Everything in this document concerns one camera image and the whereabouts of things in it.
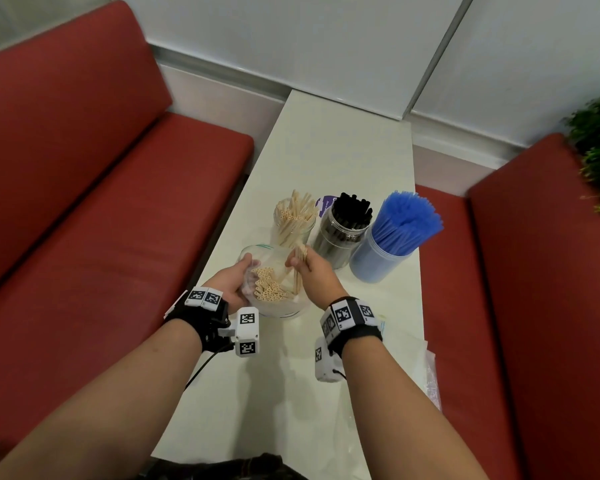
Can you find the black wristband with markers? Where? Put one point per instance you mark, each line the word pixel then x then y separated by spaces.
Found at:
pixel 352 332
pixel 197 317

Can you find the person's dark clothing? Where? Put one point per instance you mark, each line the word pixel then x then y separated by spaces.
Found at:
pixel 225 468

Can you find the clear bag with white strips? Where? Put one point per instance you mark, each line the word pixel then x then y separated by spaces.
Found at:
pixel 405 344

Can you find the person's right hand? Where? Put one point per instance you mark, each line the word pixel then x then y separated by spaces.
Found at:
pixel 320 279

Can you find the green plant hedge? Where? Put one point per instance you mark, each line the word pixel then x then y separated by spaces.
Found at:
pixel 597 149

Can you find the small bunch of blue straws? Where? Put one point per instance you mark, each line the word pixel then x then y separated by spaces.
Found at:
pixel 407 222

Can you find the black right wristband with markers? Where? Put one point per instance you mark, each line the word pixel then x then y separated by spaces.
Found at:
pixel 352 332

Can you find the person's left hand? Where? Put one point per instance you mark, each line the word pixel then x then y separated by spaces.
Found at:
pixel 230 284

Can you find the person's left forearm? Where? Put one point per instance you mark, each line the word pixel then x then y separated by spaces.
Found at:
pixel 95 409

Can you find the frosted plastic jar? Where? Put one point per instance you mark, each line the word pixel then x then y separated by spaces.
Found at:
pixel 375 264

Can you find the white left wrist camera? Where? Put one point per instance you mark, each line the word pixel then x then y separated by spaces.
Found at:
pixel 246 337

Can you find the red sofa beside plant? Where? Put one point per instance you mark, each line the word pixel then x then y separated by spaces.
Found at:
pixel 545 304

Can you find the clear blue-zip bag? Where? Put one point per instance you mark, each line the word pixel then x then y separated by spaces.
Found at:
pixel 260 254

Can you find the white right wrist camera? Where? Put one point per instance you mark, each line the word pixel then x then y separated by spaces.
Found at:
pixel 325 367

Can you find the person's right forearm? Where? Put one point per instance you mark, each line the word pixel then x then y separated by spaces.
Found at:
pixel 405 414

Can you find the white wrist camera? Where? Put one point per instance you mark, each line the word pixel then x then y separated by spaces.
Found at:
pixel 246 337
pixel 325 367

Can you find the small bunch of black straws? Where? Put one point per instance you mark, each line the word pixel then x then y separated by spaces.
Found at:
pixel 352 209

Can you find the black left wristband with markers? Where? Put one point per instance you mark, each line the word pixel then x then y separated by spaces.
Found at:
pixel 197 317

